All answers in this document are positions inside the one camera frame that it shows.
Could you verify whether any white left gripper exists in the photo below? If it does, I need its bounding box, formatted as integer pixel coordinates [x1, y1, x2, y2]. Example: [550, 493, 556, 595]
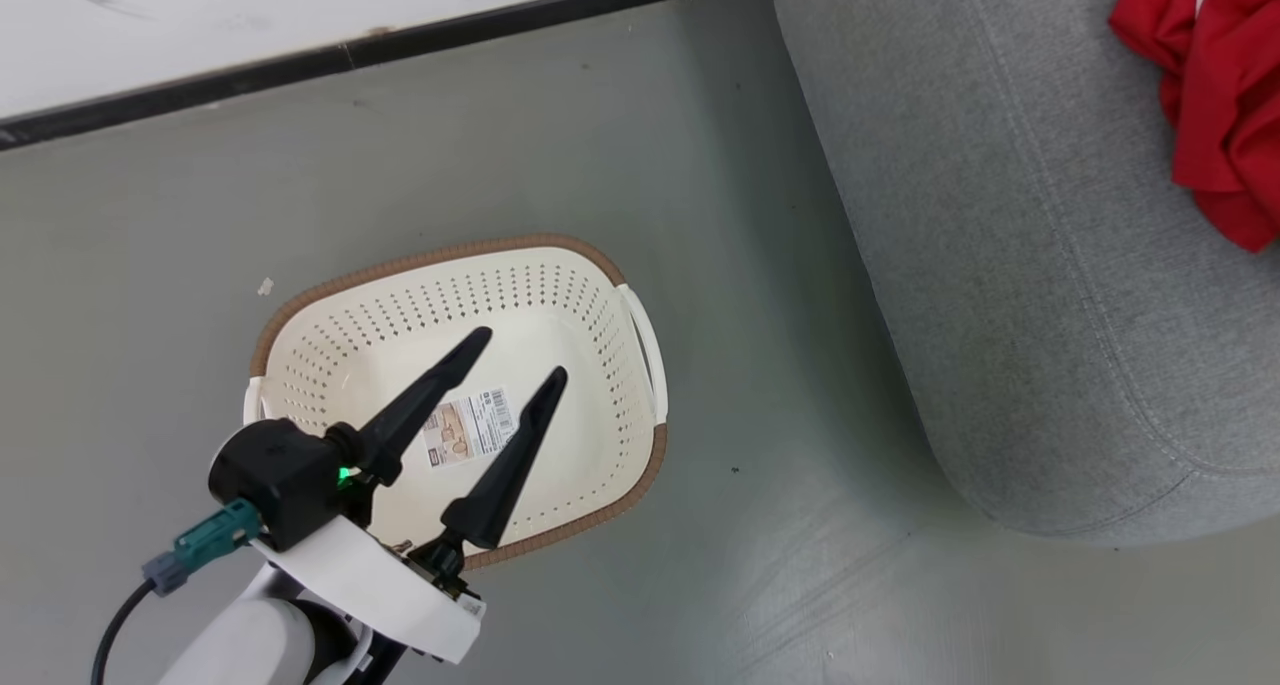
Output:
[255, 327, 569, 664]

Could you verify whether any grey fabric sofa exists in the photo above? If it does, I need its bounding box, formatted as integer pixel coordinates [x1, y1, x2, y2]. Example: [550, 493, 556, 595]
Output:
[772, 0, 1280, 548]

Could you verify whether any paper basket label sticker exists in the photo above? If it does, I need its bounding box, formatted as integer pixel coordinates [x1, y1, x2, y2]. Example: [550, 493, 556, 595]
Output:
[420, 387, 519, 469]

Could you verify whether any cream perforated laundry basket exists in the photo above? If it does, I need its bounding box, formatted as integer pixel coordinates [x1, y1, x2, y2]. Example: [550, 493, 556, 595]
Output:
[243, 232, 669, 572]

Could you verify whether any black baseboard strip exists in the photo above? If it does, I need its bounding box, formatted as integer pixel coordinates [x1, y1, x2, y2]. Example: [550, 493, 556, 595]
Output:
[0, 0, 773, 152]

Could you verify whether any teal cable connector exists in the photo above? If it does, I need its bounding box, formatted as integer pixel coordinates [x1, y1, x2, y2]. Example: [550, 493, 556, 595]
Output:
[142, 498, 263, 596]

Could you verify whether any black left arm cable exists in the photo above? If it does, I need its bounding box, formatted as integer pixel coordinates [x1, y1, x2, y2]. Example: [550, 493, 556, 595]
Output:
[90, 580, 159, 685]

